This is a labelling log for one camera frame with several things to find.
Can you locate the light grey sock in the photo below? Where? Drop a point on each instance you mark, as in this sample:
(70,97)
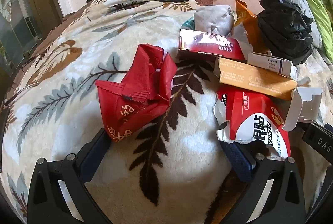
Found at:
(210,18)

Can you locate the torn red and white box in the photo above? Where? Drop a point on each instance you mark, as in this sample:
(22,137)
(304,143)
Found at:
(242,109)

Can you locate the teal tissue packet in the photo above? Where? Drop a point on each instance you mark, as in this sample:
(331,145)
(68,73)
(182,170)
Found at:
(188,24)

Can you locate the tan cardboard box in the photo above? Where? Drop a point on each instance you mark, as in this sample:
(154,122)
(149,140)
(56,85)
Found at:
(249,78)

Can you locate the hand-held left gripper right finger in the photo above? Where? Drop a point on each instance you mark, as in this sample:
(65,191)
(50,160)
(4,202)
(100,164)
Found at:
(238,159)

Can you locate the leaf print blanket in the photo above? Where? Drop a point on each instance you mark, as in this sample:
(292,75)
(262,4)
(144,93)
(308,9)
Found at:
(78,70)

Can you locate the red cigarette box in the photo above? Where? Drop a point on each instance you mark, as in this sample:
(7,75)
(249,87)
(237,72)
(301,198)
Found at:
(208,44)

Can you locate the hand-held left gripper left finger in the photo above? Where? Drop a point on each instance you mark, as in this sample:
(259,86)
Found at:
(96,156)

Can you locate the red snack wrapper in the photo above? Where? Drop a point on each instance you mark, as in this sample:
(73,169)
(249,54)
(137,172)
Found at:
(135,83)

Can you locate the orange foil packet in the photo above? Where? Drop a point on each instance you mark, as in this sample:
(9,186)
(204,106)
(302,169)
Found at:
(249,26)

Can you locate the wooden door with stained glass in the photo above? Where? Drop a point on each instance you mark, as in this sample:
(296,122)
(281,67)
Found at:
(15,18)

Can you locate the black plastic bag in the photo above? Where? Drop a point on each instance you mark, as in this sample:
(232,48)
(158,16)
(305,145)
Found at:
(283,29)

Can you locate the white medicine box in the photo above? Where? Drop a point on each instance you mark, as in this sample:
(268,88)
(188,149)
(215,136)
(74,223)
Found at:
(270,62)

